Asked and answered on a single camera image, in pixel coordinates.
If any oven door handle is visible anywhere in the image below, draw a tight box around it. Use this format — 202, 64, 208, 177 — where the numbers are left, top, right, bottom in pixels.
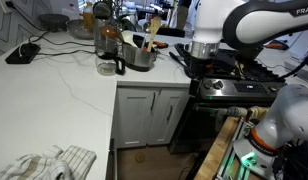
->
196, 105, 252, 118

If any black power adapter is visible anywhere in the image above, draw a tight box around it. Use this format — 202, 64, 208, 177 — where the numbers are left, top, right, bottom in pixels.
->
4, 42, 42, 65

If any white big spoon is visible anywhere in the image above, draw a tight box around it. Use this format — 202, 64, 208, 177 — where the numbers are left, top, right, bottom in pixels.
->
121, 30, 139, 48

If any steel gas stove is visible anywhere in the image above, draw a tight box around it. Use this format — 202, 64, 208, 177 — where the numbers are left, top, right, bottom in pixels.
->
168, 43, 288, 155

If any steel cutlery holder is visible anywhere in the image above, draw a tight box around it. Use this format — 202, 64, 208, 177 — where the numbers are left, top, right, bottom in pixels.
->
122, 34, 158, 73

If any thin black cable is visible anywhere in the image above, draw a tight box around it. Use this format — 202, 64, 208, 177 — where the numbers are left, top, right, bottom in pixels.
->
5, 1, 96, 48
37, 49, 96, 57

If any beige hanging cloth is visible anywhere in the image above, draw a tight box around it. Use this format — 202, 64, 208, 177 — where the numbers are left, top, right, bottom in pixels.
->
248, 105, 272, 122

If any orange handled tool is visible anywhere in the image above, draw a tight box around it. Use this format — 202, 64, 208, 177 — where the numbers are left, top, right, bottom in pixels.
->
152, 41, 169, 50

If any white cabinet door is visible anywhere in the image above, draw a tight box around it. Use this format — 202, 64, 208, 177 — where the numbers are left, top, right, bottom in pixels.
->
118, 88, 159, 148
147, 89, 190, 146

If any brown amber spoon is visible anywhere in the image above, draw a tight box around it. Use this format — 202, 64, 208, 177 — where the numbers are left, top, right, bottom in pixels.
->
100, 25, 124, 43

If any striped dish towel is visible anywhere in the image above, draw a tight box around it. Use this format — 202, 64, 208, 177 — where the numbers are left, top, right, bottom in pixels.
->
0, 144, 98, 180

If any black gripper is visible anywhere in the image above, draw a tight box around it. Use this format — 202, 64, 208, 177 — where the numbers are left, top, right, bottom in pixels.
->
189, 55, 213, 97

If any black ladle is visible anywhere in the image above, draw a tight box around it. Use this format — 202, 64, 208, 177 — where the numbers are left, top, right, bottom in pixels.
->
92, 1, 114, 20

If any grey metal bowl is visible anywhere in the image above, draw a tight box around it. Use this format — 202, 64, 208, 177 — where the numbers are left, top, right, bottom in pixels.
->
66, 18, 95, 41

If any aluminium frame rail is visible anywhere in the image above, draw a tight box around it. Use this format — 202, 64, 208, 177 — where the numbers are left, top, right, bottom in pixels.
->
216, 119, 252, 180

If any dark cabinet handle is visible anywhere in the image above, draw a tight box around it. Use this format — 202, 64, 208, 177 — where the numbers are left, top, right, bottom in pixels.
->
166, 105, 174, 122
150, 91, 157, 112

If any black spatula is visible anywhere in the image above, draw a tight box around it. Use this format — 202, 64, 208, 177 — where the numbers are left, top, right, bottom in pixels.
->
168, 51, 196, 80

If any glass coffee pot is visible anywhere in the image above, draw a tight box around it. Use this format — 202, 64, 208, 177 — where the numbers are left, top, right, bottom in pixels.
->
93, 17, 127, 77

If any wooden spoon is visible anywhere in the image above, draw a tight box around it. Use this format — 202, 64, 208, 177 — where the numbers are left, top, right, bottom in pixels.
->
236, 61, 247, 80
229, 60, 238, 76

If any wooden table top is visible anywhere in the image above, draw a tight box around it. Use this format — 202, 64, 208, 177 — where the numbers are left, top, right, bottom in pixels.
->
193, 116, 241, 180

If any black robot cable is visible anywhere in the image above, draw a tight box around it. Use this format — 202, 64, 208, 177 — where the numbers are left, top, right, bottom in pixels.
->
277, 44, 308, 82

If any black stove display panel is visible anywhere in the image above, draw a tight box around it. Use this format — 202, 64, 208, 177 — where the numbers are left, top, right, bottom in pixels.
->
233, 82, 268, 94

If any orange bottle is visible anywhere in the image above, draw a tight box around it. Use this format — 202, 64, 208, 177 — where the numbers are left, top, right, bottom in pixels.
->
82, 1, 95, 32

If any light wooden spatula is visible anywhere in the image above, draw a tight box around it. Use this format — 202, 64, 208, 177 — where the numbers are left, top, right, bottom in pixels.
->
146, 15, 162, 53

